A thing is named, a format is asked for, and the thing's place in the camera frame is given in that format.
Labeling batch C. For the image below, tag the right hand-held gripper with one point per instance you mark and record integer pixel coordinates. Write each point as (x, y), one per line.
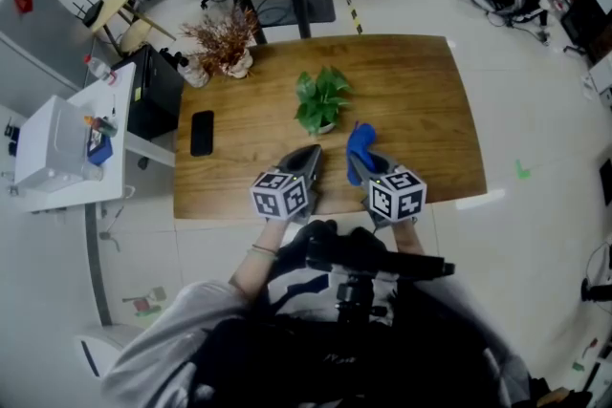
(397, 198)

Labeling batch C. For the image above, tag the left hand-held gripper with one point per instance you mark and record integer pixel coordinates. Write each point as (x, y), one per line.
(277, 200)

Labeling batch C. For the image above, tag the blue wiping cloth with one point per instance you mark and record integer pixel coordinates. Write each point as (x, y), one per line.
(361, 141)

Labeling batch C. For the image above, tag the green potted plant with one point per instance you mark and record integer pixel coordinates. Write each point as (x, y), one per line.
(320, 100)

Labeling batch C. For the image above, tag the person's right forearm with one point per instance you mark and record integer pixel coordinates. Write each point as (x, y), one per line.
(407, 239)

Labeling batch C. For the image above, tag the person's left forearm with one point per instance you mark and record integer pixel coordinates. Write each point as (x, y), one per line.
(258, 270)

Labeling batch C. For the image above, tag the black smartphone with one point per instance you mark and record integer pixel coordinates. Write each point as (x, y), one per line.
(202, 134)

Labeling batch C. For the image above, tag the clear pump bottle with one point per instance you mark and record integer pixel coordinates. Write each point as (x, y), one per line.
(193, 71)

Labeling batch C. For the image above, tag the dried brown plant white vase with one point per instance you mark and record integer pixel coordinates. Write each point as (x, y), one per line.
(225, 43)

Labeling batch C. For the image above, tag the black cabinet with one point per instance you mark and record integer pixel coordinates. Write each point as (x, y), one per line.
(150, 95)

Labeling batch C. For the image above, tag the white side table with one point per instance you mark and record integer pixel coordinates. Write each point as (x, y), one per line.
(117, 110)

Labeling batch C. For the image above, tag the blue small box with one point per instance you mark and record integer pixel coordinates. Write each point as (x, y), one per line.
(100, 150)

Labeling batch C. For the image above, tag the dark bottle orange cap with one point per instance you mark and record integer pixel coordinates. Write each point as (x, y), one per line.
(102, 125)

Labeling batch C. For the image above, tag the red green floor tool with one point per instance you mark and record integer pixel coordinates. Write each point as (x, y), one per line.
(146, 301)

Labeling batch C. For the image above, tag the clear bottle red cap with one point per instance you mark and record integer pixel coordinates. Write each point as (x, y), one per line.
(99, 69)

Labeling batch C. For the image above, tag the person's torso grey shirt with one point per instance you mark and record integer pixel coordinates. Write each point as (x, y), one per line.
(158, 349)

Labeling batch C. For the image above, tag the white plastic box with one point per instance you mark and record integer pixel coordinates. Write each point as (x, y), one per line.
(48, 143)

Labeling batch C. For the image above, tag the black router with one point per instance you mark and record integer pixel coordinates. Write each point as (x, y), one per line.
(92, 12)

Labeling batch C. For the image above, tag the red paper decoration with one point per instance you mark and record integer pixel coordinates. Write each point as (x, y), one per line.
(23, 1)

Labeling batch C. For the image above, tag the black chest camera mount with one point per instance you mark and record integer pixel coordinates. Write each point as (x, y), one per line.
(363, 282)

